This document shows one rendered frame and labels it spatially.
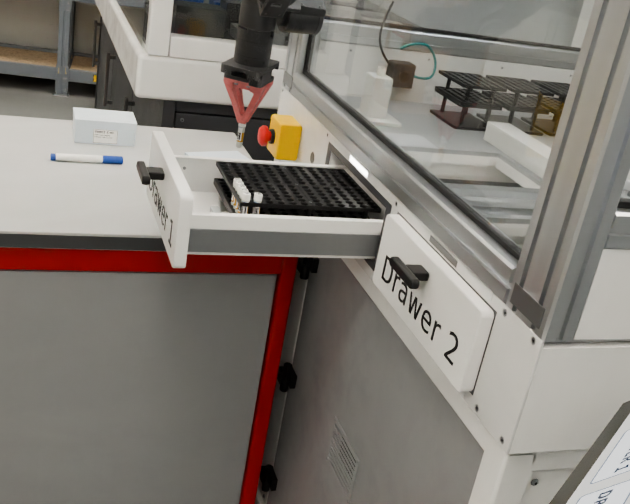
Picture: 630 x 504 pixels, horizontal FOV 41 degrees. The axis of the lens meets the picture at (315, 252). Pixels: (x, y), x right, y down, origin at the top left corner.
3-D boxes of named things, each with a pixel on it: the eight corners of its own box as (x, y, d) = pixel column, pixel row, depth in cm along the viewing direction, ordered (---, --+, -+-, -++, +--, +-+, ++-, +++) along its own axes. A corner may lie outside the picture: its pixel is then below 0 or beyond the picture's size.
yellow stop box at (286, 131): (272, 160, 161) (277, 123, 158) (262, 147, 167) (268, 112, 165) (297, 161, 163) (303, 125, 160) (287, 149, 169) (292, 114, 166)
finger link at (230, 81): (270, 121, 140) (279, 66, 136) (256, 131, 134) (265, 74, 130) (232, 111, 141) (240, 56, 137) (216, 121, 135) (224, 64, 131)
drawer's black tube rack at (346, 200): (234, 242, 123) (240, 202, 121) (211, 197, 139) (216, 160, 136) (373, 247, 131) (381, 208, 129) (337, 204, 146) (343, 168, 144)
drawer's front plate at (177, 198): (172, 270, 116) (181, 195, 112) (146, 192, 141) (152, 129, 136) (185, 270, 117) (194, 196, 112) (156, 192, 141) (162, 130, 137)
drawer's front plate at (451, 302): (459, 394, 99) (482, 312, 95) (371, 281, 124) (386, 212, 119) (472, 393, 100) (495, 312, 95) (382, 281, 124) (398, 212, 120)
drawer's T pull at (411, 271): (410, 290, 104) (412, 281, 103) (387, 264, 110) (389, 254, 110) (436, 291, 105) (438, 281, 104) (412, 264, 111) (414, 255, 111)
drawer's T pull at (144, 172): (141, 186, 121) (142, 177, 120) (135, 168, 127) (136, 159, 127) (166, 187, 122) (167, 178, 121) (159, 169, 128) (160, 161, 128)
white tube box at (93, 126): (73, 142, 175) (74, 118, 173) (71, 130, 183) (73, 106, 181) (135, 147, 179) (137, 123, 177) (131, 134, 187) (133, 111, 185)
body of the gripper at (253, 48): (278, 72, 137) (286, 27, 134) (258, 85, 128) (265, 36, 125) (241, 63, 139) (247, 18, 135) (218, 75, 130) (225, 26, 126)
